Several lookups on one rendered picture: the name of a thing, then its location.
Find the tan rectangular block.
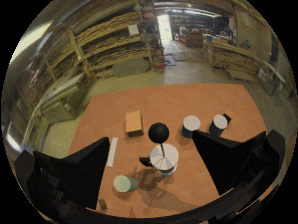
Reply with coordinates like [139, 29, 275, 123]
[125, 111, 145, 137]

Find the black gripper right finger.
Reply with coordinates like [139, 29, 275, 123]
[192, 131, 266, 196]

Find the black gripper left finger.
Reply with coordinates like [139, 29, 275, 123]
[33, 136, 110, 210]

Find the french press coffee maker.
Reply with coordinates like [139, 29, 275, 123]
[138, 123, 178, 176]

